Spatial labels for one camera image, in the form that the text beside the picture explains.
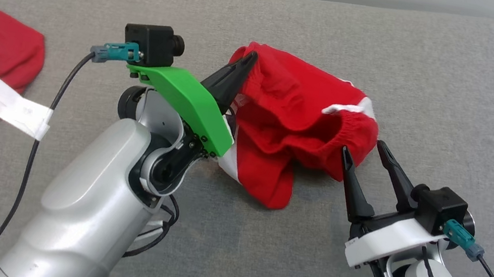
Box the grey fabric sofa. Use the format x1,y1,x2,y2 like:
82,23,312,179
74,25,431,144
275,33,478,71
0,0,494,277

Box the red shorts with white stripes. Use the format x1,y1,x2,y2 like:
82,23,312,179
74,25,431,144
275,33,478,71
206,39,390,225

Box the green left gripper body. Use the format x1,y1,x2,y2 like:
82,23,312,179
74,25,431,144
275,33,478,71
115,60,245,160

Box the black left arm cable bundle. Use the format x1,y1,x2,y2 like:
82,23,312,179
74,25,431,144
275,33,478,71
122,187,184,267

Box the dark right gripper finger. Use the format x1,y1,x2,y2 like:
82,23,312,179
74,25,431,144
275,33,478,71
366,139,429,217
330,145,386,226

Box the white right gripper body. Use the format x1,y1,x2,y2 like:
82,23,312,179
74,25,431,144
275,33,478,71
339,201,452,277

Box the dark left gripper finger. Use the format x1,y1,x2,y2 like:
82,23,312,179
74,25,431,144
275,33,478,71
214,52,259,119
198,43,259,105

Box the long white cable tag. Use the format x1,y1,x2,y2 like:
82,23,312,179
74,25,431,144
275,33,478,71
0,70,59,142

